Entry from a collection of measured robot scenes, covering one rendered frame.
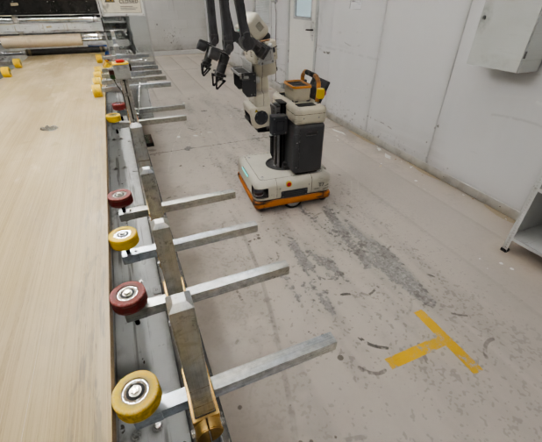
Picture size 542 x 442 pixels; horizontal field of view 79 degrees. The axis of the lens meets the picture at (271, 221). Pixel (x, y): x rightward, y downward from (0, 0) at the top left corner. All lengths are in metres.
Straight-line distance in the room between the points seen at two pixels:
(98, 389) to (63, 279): 0.34
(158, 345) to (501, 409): 1.48
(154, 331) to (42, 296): 0.35
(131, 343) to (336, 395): 0.96
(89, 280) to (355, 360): 1.30
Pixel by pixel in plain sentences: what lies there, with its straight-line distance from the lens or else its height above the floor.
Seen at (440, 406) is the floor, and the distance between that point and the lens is 1.80.
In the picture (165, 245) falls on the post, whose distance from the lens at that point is 0.71.
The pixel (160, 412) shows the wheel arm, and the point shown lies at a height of 0.84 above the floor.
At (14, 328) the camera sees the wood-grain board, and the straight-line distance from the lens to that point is 0.91.
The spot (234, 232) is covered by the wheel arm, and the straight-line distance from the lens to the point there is 1.10.
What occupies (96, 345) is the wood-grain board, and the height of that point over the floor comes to 0.90.
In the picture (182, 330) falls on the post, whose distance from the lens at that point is 0.50.
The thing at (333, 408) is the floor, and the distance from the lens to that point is 1.66.
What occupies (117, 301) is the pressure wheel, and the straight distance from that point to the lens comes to 0.84.
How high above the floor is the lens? 1.48
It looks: 35 degrees down
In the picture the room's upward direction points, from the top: straight up
